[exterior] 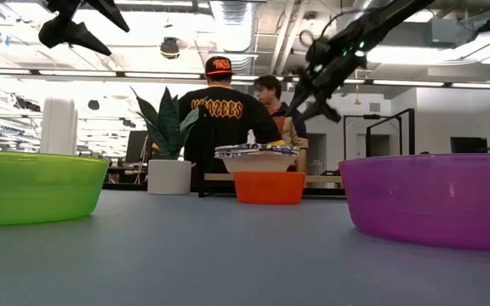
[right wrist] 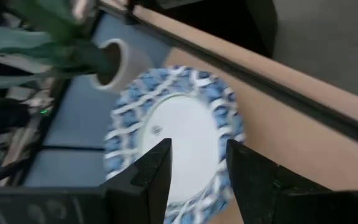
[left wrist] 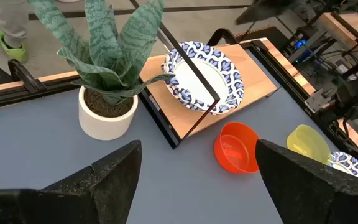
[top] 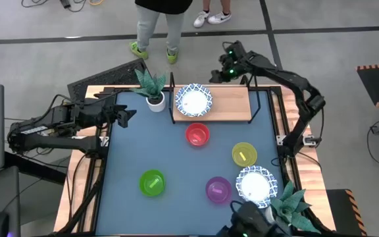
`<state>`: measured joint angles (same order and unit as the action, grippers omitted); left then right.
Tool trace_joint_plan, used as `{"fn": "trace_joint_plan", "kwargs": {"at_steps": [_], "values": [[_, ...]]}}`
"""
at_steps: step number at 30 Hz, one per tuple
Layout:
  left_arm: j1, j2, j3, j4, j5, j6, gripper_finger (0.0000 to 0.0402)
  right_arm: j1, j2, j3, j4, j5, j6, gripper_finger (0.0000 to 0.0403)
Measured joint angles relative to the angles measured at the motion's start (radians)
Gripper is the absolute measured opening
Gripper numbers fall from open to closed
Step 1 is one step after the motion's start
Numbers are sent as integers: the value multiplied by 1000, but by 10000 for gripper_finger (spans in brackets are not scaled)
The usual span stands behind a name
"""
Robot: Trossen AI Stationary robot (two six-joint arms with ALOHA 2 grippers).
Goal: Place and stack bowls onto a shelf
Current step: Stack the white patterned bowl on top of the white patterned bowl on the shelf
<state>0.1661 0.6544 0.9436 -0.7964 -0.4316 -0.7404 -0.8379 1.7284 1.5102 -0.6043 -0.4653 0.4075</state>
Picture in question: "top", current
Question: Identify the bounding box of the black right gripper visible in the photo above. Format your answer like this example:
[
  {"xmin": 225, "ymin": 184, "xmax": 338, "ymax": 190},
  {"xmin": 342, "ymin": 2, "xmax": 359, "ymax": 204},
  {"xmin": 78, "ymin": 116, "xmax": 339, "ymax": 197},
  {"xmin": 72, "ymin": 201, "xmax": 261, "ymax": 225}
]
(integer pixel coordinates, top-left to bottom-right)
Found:
[{"xmin": 209, "ymin": 41, "xmax": 248, "ymax": 84}]

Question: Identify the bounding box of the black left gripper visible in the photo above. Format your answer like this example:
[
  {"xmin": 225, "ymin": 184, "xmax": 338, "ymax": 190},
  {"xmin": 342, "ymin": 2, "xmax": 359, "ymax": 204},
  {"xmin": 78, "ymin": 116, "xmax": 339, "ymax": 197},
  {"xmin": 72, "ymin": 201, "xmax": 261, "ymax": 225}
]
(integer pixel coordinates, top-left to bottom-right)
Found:
[{"xmin": 92, "ymin": 100, "xmax": 137, "ymax": 128}]

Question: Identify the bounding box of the blue patterned paper bowl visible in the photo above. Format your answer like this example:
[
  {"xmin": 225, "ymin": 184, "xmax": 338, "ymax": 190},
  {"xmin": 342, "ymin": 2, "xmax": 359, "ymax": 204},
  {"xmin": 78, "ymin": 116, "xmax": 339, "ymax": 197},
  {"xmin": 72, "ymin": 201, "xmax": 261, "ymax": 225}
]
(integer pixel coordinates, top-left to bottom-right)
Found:
[
  {"xmin": 174, "ymin": 83, "xmax": 214, "ymax": 118},
  {"xmin": 235, "ymin": 165, "xmax": 278, "ymax": 209}
]

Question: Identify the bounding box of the red plastic bowl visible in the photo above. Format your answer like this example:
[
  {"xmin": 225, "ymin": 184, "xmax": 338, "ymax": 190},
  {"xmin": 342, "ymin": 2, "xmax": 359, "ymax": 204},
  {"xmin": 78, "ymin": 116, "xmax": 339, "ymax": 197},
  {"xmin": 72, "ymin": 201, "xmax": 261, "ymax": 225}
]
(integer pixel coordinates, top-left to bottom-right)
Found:
[{"xmin": 185, "ymin": 122, "xmax": 211, "ymax": 147}]

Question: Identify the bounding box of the green plastic bowl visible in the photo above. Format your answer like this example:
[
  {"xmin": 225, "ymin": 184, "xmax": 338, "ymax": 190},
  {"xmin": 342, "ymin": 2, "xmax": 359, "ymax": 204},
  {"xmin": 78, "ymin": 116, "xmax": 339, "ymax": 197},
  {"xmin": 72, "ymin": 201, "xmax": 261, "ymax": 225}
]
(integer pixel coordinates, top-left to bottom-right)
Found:
[{"xmin": 139, "ymin": 169, "xmax": 166, "ymax": 198}]

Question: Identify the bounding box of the yellow plastic bowl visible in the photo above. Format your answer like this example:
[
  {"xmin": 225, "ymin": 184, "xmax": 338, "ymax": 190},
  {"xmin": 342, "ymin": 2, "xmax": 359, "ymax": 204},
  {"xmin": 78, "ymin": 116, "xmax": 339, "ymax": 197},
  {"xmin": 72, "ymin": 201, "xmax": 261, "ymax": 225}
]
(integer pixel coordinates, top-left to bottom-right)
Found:
[{"xmin": 231, "ymin": 142, "xmax": 258, "ymax": 168}]

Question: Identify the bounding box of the purple plastic bowl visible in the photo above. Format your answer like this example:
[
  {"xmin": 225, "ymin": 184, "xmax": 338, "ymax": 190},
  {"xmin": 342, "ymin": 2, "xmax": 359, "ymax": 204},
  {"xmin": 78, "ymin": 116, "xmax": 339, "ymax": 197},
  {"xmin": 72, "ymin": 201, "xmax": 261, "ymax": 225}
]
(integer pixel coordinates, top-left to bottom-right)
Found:
[{"xmin": 205, "ymin": 176, "xmax": 233, "ymax": 204}]

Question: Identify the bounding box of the snake plant in white pot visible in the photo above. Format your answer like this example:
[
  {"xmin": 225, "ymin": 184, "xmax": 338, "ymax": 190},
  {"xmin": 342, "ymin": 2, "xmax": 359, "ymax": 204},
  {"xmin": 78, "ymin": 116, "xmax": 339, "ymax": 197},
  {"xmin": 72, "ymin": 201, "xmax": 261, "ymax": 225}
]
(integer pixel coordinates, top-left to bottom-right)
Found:
[
  {"xmin": 264, "ymin": 180, "xmax": 322, "ymax": 236},
  {"xmin": 130, "ymin": 68, "xmax": 168, "ymax": 113}
]

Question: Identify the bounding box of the person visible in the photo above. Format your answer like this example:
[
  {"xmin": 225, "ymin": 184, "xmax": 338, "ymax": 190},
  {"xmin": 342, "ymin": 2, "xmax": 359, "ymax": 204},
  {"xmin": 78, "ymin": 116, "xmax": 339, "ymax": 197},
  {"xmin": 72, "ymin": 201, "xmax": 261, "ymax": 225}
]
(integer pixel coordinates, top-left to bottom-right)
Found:
[
  {"xmin": 129, "ymin": 0, "xmax": 193, "ymax": 65},
  {"xmin": 193, "ymin": 0, "xmax": 232, "ymax": 28}
]

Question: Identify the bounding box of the blue-grey table mat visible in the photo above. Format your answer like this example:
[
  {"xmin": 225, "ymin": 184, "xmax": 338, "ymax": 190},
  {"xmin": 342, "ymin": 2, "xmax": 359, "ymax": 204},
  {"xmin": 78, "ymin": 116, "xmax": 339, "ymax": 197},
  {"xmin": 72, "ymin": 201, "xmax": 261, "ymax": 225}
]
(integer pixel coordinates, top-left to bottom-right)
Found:
[{"xmin": 95, "ymin": 90, "xmax": 292, "ymax": 236}]

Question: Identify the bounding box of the wooden shelf with black frame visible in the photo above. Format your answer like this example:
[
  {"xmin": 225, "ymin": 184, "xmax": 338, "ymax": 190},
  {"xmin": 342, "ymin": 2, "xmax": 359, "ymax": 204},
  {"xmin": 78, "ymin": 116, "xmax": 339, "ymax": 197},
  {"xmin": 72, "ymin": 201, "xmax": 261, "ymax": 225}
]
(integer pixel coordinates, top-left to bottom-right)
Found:
[{"xmin": 168, "ymin": 71, "xmax": 263, "ymax": 125}]

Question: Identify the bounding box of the black table frame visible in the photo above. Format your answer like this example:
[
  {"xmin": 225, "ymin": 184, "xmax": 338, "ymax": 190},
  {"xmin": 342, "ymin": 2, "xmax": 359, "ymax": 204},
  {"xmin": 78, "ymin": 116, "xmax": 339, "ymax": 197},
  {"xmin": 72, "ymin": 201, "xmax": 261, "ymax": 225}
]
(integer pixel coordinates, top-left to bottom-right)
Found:
[{"xmin": 56, "ymin": 86, "xmax": 335, "ymax": 237}]

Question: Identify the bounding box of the black floor cable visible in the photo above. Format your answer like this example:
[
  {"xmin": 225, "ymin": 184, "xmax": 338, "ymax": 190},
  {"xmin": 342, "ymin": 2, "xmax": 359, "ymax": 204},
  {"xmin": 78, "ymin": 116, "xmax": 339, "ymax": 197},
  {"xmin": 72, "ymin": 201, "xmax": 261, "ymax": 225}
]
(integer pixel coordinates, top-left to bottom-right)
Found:
[{"xmin": 20, "ymin": 0, "xmax": 88, "ymax": 13}]

